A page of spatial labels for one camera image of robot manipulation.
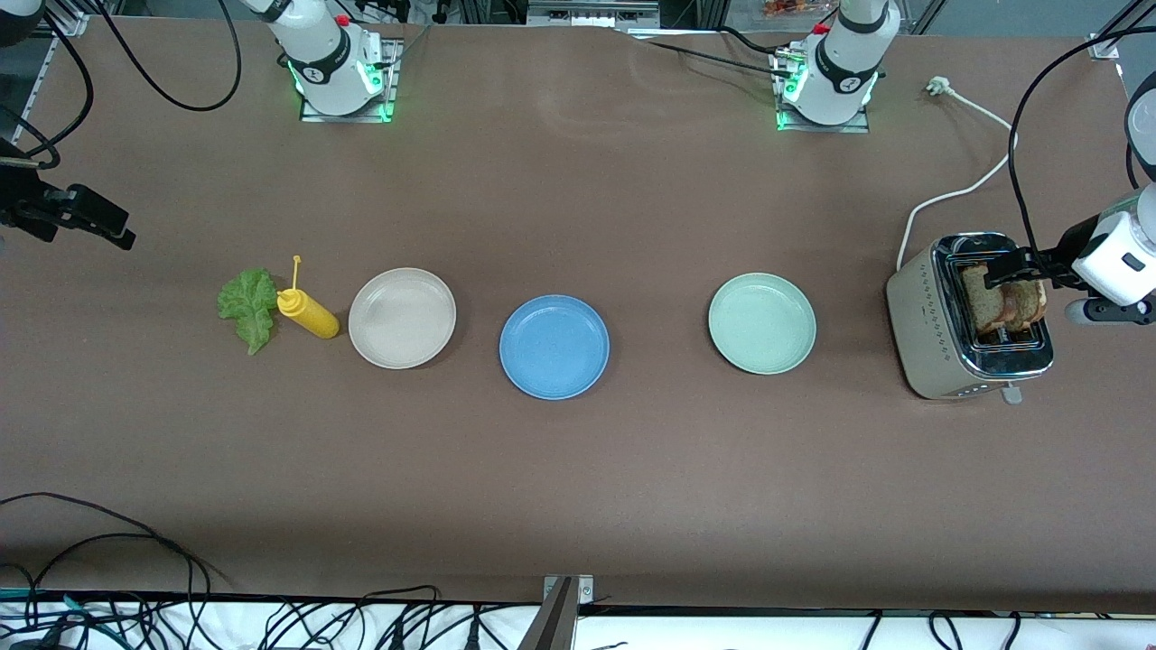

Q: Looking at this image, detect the brown bread slice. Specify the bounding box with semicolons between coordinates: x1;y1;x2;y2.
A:
998;278;1049;333
957;262;1017;337

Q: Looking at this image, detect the green lettuce leaf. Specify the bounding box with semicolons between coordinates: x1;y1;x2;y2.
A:
217;267;279;357

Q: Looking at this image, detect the yellow mustard squeeze bottle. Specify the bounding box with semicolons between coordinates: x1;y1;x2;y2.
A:
275;255;341;340

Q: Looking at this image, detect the green round plate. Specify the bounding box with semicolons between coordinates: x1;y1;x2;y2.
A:
707;272;818;376

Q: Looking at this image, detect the beige round plate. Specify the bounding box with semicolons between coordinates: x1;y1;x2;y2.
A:
348;267;458;370

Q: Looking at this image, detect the blue round plate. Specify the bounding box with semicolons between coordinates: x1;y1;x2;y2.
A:
499;294;611;401

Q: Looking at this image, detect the beige chrome toaster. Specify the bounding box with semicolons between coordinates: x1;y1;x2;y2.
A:
885;232;1056;404

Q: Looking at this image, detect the grey power strip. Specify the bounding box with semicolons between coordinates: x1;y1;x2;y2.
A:
527;0;660;28

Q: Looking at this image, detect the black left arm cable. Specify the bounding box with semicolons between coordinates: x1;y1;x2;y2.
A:
1008;25;1156;272

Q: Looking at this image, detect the aluminium frame rail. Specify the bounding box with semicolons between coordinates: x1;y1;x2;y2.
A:
0;11;91;177

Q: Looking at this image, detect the white toaster power cord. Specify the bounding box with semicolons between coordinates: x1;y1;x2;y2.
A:
896;76;1020;272

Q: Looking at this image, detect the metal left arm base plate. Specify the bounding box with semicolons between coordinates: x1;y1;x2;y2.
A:
772;50;872;135

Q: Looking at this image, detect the aluminium frame corner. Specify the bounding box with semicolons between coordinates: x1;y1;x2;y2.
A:
1088;0;1156;60

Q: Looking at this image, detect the black looping floor cable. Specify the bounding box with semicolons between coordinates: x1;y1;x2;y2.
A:
0;492;231;597
0;533;213;650

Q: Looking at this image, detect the teal cable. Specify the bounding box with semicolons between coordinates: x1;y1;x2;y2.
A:
0;589;123;646

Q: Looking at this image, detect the black cable on table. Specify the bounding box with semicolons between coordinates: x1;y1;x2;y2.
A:
623;27;796;79

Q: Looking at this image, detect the metal table edge bracket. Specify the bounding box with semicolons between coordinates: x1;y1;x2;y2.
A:
519;575;594;650

